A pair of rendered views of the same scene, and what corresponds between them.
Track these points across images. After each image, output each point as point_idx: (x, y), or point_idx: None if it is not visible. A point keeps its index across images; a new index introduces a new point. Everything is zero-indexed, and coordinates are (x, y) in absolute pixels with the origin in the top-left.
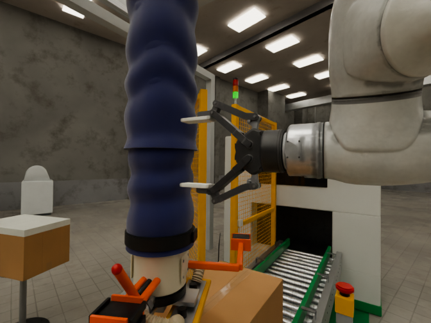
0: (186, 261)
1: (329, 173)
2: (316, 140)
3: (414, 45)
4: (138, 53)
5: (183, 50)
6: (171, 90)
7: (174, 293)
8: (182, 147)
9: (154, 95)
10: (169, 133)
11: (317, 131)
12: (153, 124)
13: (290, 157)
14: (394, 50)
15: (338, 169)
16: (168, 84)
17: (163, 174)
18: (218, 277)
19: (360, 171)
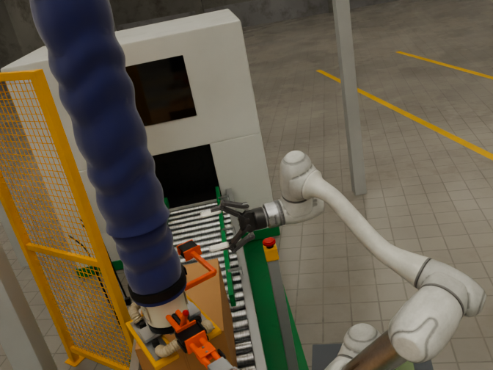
0: None
1: (286, 224)
2: (281, 215)
3: (310, 197)
4: (115, 161)
5: (144, 141)
6: (150, 180)
7: None
8: (168, 216)
9: (143, 191)
10: (158, 212)
11: (279, 211)
12: (147, 212)
13: (271, 224)
14: (306, 197)
15: (290, 222)
16: (147, 176)
17: (162, 242)
18: None
19: (297, 222)
